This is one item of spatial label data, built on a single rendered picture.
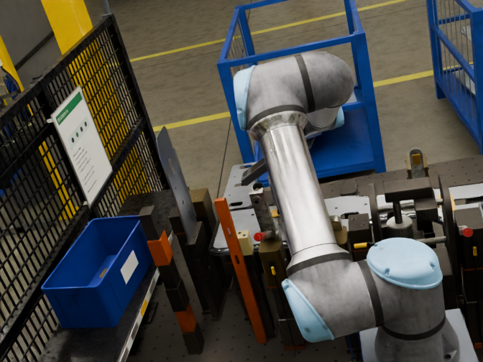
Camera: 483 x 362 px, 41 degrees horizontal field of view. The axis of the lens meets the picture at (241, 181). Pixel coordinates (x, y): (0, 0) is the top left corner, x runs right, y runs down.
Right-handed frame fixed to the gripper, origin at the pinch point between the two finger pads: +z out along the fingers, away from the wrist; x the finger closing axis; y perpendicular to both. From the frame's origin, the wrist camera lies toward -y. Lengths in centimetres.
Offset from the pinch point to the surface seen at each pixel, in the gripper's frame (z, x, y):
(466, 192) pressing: 1, -1, 52
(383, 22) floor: 101, 489, 44
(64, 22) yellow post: -56, 38, -64
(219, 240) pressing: 2.7, -9.5, -17.5
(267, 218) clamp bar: -10.3, -21.1, 0.6
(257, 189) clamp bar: -18.7, -20.0, -0.4
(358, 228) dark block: -10.1, -29.3, 23.6
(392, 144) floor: 102, 226, 36
